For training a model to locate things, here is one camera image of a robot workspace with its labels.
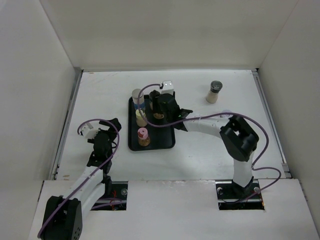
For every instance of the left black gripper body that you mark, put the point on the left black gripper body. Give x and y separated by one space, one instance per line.
110 138

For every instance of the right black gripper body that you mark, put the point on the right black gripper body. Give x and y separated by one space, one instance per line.
168 117

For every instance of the yellow cap spice bottle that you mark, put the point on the yellow cap spice bottle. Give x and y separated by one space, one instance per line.
139 114

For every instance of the tall blue label bottle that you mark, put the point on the tall blue label bottle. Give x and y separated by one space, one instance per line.
138 99

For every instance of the pink cap spice bottle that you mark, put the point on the pink cap spice bottle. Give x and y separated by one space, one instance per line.
143 137

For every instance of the white lid red label jar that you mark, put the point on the white lid red label jar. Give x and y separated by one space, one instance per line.
227 111

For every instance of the black knob cap bottle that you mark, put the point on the black knob cap bottle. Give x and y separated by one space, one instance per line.
152 96

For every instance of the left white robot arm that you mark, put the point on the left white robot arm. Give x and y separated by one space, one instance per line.
64 214

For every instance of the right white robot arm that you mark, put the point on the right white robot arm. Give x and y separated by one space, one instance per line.
239 139

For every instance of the black rectangular plastic tray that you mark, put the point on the black rectangular plastic tray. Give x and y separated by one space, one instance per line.
160 138

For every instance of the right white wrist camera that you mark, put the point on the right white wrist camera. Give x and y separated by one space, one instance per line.
167 87

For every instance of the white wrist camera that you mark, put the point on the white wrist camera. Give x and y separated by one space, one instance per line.
167 87
88 131

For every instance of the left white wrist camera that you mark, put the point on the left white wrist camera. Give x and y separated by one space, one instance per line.
88 131

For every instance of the left aluminium table rail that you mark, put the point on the left aluminium table rail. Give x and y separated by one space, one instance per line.
54 167

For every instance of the aluminium table rail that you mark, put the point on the aluminium table rail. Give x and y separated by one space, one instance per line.
54 167
275 136

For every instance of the right aluminium table rail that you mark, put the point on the right aluminium table rail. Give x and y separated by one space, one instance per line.
275 136

